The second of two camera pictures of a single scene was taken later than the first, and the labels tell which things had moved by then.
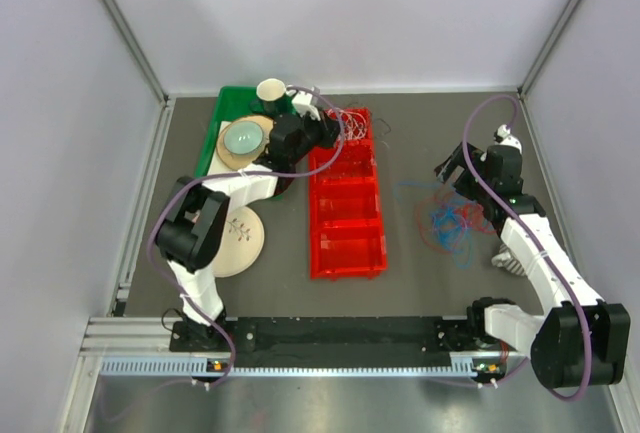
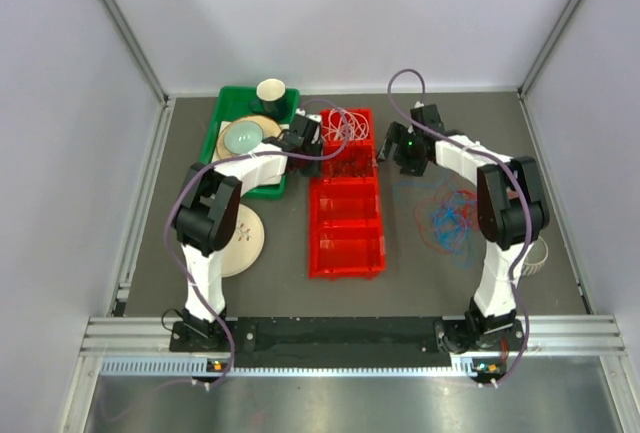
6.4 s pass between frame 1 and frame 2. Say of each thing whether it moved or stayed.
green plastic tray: stayed
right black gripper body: moved
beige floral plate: stayed
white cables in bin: stayed
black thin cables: moved
